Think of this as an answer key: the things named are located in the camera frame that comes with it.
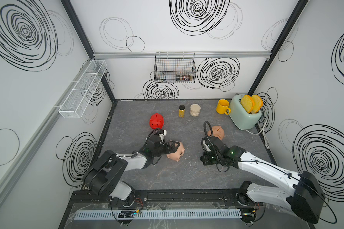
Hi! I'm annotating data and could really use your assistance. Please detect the white slotted cable duct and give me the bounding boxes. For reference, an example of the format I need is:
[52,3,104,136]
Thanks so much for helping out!
[74,209,242,220]

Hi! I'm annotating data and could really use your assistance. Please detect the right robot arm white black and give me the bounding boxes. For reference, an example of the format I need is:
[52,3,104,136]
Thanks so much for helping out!
[200,136,325,224]

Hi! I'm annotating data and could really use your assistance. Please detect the aluminium wall rail left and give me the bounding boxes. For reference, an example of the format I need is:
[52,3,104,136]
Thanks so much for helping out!
[0,58,94,214]

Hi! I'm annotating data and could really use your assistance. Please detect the mint green toaster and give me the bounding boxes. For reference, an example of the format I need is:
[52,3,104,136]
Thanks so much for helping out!
[229,94,262,130]

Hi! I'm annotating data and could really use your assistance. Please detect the yellow mug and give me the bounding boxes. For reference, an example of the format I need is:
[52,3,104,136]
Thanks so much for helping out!
[216,99,231,115]

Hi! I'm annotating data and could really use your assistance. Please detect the dark pink piggy bank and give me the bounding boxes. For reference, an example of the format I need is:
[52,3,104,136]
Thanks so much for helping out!
[207,126,225,140]

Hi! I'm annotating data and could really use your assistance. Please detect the black corner frame post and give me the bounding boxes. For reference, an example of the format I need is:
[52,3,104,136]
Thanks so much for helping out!
[247,0,309,95]
[60,0,117,105]

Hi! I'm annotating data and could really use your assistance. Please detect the black wire basket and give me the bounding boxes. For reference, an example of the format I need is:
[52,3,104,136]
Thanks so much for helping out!
[153,57,197,84]

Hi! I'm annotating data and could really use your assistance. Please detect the yellow toast slice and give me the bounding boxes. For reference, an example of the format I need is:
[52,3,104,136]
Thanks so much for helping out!
[240,95,255,114]
[251,95,263,114]

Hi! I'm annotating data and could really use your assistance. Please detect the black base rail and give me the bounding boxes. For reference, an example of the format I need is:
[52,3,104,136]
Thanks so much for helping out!
[70,189,264,208]

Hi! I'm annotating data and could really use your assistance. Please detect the black corner frame post right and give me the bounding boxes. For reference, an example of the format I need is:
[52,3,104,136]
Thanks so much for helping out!
[247,0,309,95]

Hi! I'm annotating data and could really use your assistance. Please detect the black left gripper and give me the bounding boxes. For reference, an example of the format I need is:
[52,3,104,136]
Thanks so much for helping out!
[152,142,180,159]

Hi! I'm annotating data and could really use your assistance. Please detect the yellow toast slice right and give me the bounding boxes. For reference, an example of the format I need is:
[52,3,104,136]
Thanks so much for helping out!
[251,95,263,114]

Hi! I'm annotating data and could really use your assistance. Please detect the yellow toast slice left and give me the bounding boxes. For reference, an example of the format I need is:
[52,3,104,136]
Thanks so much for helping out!
[240,95,255,114]

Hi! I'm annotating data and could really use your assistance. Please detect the white toaster cable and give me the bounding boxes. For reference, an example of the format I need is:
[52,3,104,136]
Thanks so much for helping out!
[246,118,270,149]

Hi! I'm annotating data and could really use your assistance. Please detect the white wire shelf basket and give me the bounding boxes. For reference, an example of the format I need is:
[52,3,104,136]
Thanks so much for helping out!
[59,59,107,118]

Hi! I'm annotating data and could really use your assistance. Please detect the aluminium wall rail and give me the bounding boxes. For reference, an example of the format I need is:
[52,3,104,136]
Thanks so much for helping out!
[0,58,94,214]
[94,51,271,59]

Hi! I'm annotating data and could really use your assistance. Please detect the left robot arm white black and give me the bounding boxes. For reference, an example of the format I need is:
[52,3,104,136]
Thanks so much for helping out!
[82,134,185,205]

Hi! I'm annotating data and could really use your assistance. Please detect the black corner frame post left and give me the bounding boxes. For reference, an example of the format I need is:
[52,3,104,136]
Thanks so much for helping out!
[60,0,117,105]

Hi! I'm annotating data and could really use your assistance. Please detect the yellow spice jar black lid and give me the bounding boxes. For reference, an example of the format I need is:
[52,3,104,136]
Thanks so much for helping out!
[178,105,185,118]

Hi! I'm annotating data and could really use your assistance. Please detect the small items in basket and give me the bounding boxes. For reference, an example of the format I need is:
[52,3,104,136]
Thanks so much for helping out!
[175,74,194,82]

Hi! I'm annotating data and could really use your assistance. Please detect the red piggy bank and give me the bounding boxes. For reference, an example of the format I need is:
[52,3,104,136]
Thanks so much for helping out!
[149,113,164,129]

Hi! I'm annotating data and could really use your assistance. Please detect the aluminium wall rail back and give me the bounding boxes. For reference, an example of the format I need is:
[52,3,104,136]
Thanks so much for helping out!
[94,51,271,59]

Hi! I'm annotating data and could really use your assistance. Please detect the light pink piggy bank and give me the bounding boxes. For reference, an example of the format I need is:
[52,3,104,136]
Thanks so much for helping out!
[167,142,185,162]

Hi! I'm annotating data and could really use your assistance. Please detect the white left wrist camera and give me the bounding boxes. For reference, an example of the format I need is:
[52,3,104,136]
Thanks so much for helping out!
[158,129,167,143]

